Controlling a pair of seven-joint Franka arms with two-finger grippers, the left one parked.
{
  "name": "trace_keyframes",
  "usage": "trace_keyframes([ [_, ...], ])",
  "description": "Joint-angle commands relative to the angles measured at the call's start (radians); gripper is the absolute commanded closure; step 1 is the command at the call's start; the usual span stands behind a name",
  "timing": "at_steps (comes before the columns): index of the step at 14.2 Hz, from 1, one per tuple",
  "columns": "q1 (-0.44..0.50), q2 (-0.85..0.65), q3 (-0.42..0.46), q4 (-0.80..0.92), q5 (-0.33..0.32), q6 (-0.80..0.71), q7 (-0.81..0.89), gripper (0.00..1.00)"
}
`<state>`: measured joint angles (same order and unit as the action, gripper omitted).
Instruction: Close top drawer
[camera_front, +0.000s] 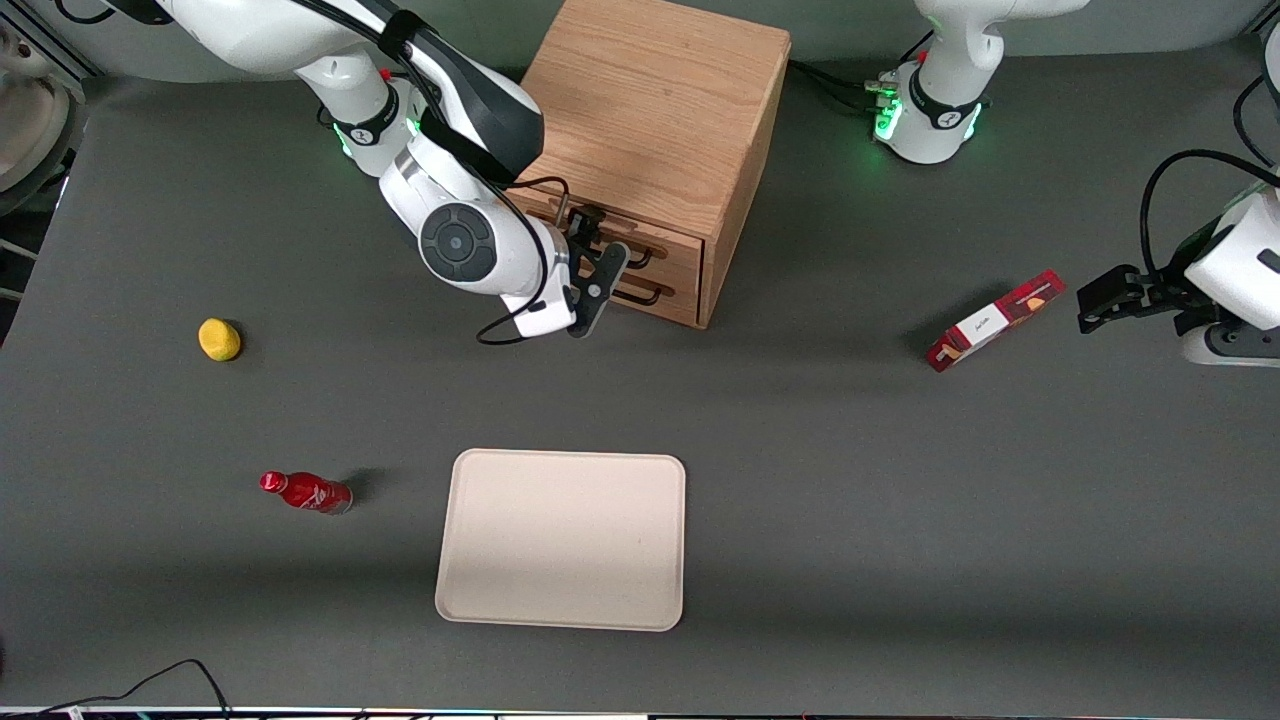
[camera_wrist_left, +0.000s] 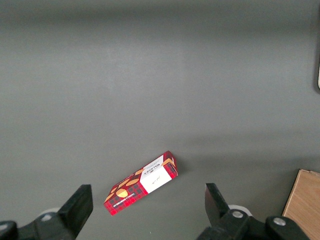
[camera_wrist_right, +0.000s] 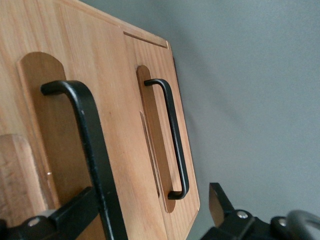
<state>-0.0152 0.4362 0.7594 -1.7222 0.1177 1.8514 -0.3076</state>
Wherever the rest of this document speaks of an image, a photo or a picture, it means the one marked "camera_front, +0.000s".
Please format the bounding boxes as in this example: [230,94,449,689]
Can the wooden drawer black wire handle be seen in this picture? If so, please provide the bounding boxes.
[600,262,703,329]
[515,185,707,276]

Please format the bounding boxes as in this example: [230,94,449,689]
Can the wooden drawer cabinet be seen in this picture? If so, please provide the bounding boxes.
[508,0,793,331]

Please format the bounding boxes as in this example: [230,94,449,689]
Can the red white snack box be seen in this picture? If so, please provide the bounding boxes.
[925,269,1067,373]

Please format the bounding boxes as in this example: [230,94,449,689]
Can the beige plastic tray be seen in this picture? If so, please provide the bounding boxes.
[434,450,687,633]

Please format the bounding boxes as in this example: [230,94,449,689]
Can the red soda bottle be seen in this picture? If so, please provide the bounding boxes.
[259,470,354,516]

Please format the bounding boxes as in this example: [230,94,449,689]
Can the yellow toy lemon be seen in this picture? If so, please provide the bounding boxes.
[198,317,243,363]

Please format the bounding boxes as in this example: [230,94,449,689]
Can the beige round object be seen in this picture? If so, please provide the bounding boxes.
[0,20,73,193]

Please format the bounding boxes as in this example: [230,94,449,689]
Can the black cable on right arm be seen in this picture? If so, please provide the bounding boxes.
[290,0,573,347]

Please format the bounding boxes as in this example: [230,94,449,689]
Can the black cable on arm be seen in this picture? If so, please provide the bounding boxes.
[1140,150,1280,289]
[290,0,573,347]

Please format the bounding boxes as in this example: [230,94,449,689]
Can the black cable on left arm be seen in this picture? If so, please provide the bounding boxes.
[1140,150,1280,289]

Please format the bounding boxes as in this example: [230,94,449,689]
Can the black looped cable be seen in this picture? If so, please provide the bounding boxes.
[1233,75,1280,166]

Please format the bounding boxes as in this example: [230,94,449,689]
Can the black cables at arm base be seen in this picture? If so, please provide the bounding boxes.
[788,58,886,113]

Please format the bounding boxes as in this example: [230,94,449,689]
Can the thin black cable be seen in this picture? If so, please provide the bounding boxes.
[0,658,233,720]

